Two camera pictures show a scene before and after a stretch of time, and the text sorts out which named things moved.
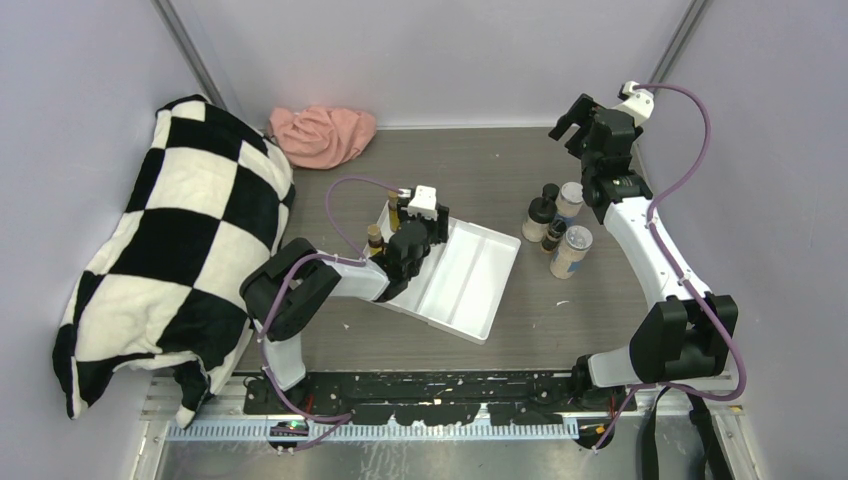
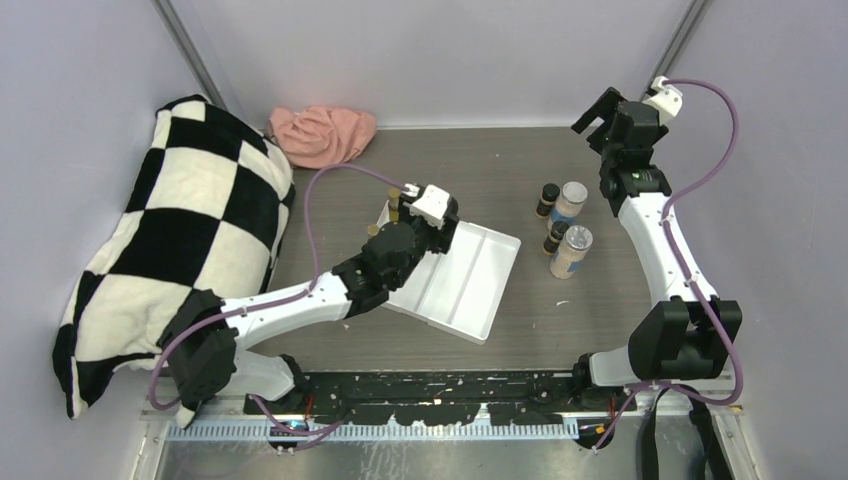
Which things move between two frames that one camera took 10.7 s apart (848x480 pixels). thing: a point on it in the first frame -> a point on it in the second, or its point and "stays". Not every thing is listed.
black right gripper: [580, 114] -> [595, 139]
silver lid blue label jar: [571, 251] stays
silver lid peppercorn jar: [569, 202] stays
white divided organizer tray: [461, 286] stays
